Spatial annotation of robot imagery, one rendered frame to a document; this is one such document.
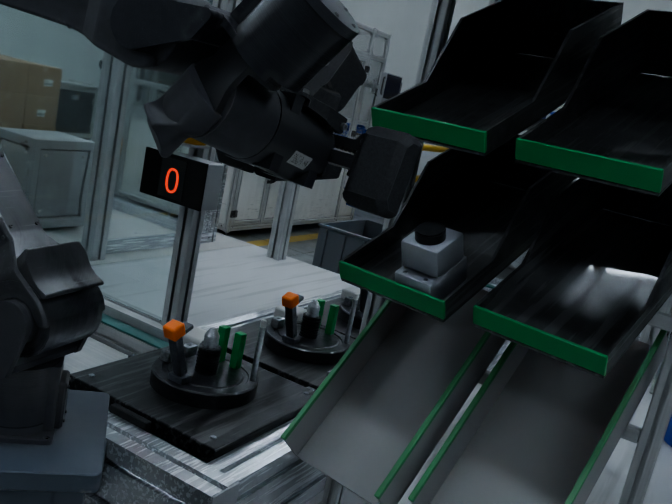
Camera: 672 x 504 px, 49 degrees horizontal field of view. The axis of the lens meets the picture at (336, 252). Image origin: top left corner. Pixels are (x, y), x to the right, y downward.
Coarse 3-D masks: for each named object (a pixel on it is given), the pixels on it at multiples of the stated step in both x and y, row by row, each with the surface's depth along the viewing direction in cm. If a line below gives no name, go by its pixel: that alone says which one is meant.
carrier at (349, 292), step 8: (344, 288) 152; (352, 288) 153; (344, 296) 151; (352, 296) 150; (328, 304) 145; (336, 304) 146; (344, 304) 140; (328, 312) 140; (344, 312) 136; (360, 312) 134; (344, 320) 136; (360, 320) 133; (336, 328) 131; (344, 328) 132; (352, 328) 133; (352, 336) 129
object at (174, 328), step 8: (176, 320) 88; (168, 328) 87; (176, 328) 87; (184, 328) 88; (192, 328) 90; (168, 336) 87; (176, 336) 87; (176, 344) 88; (176, 352) 89; (184, 352) 90; (176, 360) 90; (184, 360) 90; (176, 368) 90; (184, 368) 91
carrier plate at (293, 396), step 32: (160, 352) 104; (96, 384) 90; (128, 384) 92; (288, 384) 102; (160, 416) 86; (192, 416) 87; (224, 416) 89; (256, 416) 91; (288, 416) 94; (192, 448) 82; (224, 448) 82
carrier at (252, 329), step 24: (312, 312) 116; (336, 312) 120; (264, 336) 117; (312, 336) 117; (336, 336) 121; (264, 360) 109; (288, 360) 111; (312, 360) 112; (336, 360) 114; (312, 384) 104
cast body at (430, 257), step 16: (432, 224) 71; (416, 240) 70; (432, 240) 69; (448, 240) 70; (416, 256) 70; (432, 256) 69; (448, 256) 70; (464, 256) 73; (400, 272) 71; (416, 272) 71; (432, 272) 70; (448, 272) 71; (464, 272) 73; (416, 288) 70; (432, 288) 69; (448, 288) 72
